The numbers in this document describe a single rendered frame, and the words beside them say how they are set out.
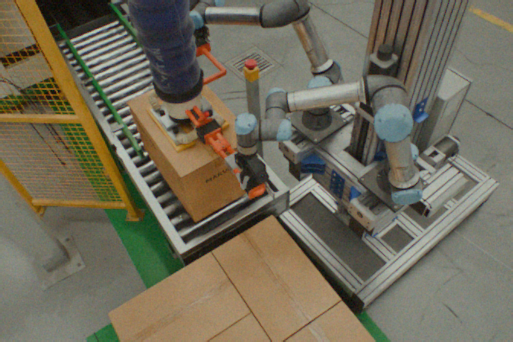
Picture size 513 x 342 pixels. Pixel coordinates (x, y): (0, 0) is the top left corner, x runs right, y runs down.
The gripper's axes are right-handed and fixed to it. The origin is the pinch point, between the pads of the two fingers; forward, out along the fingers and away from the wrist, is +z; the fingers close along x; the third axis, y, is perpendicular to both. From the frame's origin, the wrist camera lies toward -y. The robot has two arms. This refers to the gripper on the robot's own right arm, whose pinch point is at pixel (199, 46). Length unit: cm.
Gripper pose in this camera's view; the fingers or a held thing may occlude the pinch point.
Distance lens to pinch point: 244.5
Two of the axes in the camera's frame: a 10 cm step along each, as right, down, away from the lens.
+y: 5.5, 6.6, -5.1
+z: 0.6, 5.8, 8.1
